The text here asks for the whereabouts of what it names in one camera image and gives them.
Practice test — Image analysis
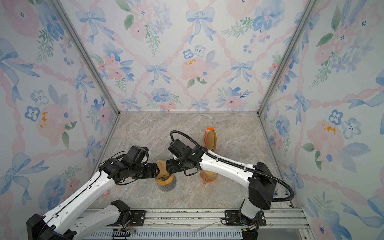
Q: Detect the orange glass carafe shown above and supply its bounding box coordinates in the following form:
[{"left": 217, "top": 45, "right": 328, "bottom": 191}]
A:
[{"left": 200, "top": 170, "right": 218, "bottom": 184}]

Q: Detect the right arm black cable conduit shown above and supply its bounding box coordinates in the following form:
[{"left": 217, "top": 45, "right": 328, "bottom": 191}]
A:
[{"left": 169, "top": 130, "right": 296, "bottom": 202}]

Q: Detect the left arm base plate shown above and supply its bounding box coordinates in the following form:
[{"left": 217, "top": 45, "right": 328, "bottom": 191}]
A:
[{"left": 118, "top": 210, "right": 147, "bottom": 227}]

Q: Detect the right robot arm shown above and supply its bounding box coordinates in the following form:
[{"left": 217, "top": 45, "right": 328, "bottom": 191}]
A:
[{"left": 166, "top": 139, "right": 277, "bottom": 226}]

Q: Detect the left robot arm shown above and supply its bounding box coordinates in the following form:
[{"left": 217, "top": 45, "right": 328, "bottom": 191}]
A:
[{"left": 27, "top": 146, "right": 160, "bottom": 240}]

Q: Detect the clear glass carafe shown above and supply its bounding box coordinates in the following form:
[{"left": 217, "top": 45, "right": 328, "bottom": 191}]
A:
[{"left": 158, "top": 184, "right": 176, "bottom": 192}]

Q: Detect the aluminium front rail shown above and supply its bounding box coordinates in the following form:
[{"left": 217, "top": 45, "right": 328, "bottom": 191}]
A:
[{"left": 79, "top": 209, "right": 315, "bottom": 240}]

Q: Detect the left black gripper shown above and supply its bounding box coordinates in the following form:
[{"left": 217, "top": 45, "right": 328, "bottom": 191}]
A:
[{"left": 131, "top": 161, "right": 162, "bottom": 180}]

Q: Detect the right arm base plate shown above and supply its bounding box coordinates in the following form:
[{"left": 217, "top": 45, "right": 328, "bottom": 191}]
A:
[{"left": 222, "top": 210, "right": 267, "bottom": 227}]

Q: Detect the wooden ring holder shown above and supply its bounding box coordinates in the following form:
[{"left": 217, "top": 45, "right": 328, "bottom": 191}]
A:
[{"left": 155, "top": 175, "right": 175, "bottom": 186}]

